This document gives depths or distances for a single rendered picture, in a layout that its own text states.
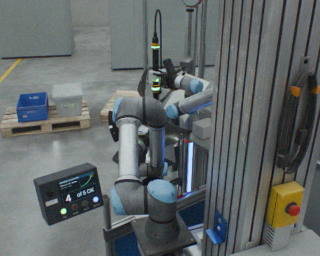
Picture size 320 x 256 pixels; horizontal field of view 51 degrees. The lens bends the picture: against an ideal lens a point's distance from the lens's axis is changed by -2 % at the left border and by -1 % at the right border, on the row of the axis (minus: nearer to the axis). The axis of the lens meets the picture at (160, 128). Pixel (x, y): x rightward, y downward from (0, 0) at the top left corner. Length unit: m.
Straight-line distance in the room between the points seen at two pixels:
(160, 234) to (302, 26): 0.94
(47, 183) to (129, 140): 0.38
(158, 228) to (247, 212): 0.46
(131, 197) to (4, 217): 2.26
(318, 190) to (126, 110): 1.34
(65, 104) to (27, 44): 4.59
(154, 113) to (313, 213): 1.33
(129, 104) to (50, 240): 1.85
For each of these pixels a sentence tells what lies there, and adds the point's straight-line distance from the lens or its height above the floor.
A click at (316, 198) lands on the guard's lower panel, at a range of 2.35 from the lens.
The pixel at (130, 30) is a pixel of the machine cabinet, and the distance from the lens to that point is 7.47.
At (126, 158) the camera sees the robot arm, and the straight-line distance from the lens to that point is 1.42.
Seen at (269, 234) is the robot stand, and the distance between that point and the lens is 1.18.
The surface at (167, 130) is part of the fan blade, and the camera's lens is 2.00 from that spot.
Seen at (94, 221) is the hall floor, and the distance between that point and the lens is 3.20.
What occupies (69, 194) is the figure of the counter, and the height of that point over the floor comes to 1.18.
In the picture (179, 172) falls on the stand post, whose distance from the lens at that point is 2.66.
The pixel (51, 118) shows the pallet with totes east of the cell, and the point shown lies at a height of 0.14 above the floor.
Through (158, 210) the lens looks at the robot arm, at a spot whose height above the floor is 1.19.
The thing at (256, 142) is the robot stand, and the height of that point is 1.63.
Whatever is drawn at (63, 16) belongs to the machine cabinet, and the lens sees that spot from 9.03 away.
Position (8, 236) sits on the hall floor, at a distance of 3.27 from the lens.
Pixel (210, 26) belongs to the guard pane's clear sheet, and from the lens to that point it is 2.67.
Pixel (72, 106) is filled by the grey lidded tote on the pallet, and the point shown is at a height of 0.30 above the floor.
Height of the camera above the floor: 2.05
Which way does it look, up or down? 25 degrees down
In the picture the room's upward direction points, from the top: straight up
